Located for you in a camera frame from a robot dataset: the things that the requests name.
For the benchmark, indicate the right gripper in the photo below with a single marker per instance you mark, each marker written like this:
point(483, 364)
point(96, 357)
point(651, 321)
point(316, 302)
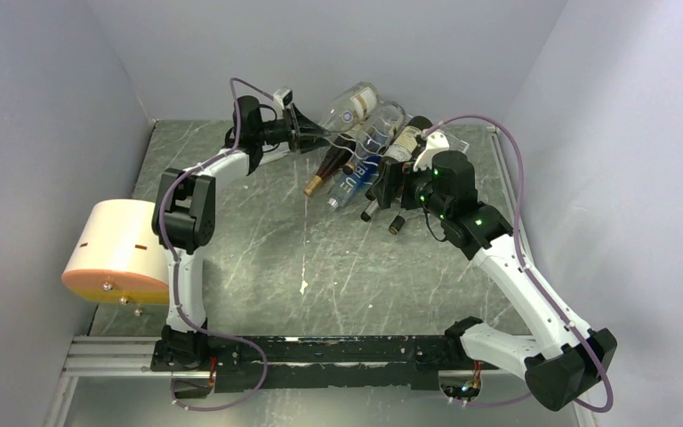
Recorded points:
point(392, 176)

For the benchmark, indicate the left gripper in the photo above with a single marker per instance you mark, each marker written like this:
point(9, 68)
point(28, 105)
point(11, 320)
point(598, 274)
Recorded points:
point(306, 133)

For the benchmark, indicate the dark green wine bottle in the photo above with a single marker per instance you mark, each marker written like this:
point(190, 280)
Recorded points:
point(405, 145)

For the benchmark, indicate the clear bottle white label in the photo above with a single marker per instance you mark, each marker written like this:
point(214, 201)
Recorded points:
point(350, 108)

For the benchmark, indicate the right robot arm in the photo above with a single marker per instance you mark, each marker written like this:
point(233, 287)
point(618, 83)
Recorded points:
point(564, 357)

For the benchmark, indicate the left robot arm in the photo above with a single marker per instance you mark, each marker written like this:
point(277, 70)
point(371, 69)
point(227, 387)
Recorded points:
point(184, 221)

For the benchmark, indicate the silver capped dark bottle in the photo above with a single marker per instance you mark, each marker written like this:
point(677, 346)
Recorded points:
point(370, 210)

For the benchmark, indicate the brown label bottle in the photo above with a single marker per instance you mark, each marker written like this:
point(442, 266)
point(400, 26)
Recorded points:
point(397, 225)

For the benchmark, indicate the blue label water bottle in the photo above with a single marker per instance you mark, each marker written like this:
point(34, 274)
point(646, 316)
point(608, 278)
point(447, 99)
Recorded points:
point(348, 185)

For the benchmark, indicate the gold capped wine bottle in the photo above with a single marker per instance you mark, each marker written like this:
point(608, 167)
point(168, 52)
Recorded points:
point(337, 155)

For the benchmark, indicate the cream cylinder roll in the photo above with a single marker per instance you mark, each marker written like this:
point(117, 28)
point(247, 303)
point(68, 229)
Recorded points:
point(118, 258)

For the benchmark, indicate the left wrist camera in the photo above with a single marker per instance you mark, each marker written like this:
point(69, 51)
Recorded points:
point(283, 98)

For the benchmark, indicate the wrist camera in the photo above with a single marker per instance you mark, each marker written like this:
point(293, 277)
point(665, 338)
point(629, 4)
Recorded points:
point(436, 143)
point(283, 98)

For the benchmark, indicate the white wire wine rack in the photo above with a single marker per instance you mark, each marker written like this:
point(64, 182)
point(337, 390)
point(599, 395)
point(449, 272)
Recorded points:
point(387, 148)

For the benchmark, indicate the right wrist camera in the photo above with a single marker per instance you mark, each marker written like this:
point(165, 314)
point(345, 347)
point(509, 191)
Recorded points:
point(436, 143)

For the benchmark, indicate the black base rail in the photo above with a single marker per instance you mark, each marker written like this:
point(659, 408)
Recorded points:
point(420, 362)

